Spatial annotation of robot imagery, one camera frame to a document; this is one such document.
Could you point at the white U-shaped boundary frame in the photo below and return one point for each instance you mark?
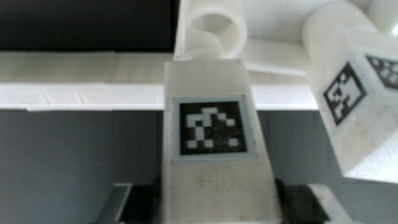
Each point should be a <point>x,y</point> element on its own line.
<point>133,82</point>

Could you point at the white chair seat piece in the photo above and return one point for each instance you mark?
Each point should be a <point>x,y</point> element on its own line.
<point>284,34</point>

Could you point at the white chair leg with screw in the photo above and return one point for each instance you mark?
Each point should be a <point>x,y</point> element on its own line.
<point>355,84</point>

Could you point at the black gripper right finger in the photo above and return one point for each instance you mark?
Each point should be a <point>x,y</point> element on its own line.
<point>310,205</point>

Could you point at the white chair leg block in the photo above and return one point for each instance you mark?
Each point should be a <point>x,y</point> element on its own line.
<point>218,180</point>

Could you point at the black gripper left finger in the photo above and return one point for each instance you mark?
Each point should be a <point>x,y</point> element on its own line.
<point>133,204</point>

